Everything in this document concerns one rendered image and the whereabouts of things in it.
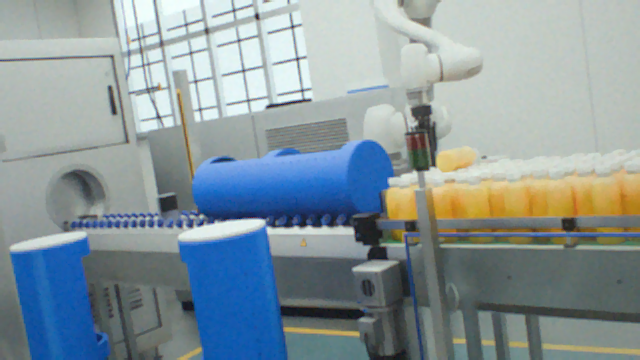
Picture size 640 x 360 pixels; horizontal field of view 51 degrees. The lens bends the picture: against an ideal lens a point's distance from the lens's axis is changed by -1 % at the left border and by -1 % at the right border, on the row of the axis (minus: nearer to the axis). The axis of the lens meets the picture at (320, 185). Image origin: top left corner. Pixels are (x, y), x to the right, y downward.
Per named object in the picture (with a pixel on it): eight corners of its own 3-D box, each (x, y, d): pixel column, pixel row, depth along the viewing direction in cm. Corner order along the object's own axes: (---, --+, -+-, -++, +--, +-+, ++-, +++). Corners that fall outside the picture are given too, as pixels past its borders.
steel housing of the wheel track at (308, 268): (119, 271, 399) (109, 215, 395) (434, 293, 254) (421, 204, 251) (75, 285, 378) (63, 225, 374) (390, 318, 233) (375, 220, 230)
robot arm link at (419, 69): (406, 90, 231) (444, 84, 232) (400, 44, 230) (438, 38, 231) (400, 91, 242) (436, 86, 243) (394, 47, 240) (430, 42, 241)
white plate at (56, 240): (36, 248, 238) (36, 251, 238) (100, 230, 260) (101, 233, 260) (-5, 248, 254) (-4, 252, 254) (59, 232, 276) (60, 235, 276)
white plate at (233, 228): (259, 215, 233) (259, 219, 233) (177, 230, 227) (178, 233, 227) (270, 225, 206) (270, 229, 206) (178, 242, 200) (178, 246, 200)
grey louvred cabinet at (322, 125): (222, 292, 578) (193, 123, 564) (457, 299, 455) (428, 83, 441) (176, 312, 534) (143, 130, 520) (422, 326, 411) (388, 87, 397)
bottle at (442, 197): (451, 243, 205) (443, 183, 204) (430, 244, 210) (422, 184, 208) (461, 238, 211) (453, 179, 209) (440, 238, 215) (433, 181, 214)
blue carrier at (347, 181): (246, 210, 317) (232, 151, 312) (401, 205, 258) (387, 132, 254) (199, 229, 296) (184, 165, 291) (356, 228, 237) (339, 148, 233)
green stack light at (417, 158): (416, 165, 193) (414, 148, 192) (435, 164, 188) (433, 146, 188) (403, 169, 188) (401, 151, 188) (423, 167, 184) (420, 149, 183)
